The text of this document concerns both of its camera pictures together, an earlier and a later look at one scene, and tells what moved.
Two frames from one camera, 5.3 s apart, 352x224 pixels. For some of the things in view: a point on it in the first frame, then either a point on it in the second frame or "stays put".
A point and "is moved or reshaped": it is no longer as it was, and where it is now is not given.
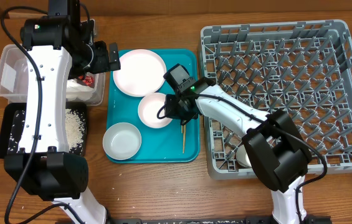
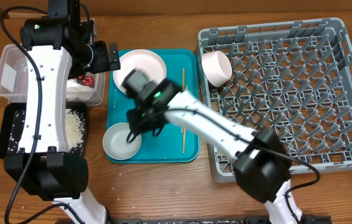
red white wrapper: x=88 y=79 stays put
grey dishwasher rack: x=309 y=69 stays put
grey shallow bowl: x=121 y=140 stays put
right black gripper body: x=174 y=109 → x=141 y=120
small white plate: x=148 y=108 is moved or reshaped
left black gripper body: x=94 y=58 stays put
